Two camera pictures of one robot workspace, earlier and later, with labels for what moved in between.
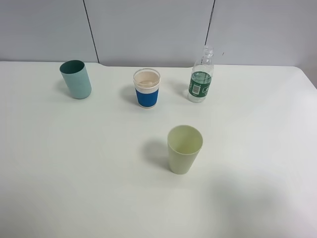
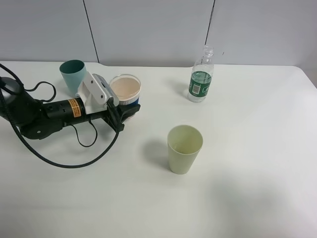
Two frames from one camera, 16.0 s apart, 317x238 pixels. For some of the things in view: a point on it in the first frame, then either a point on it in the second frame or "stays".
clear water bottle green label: [201, 76] stays
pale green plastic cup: [184, 143] stays
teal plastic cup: [77, 78] stays
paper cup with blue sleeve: [146, 82] → [127, 88]
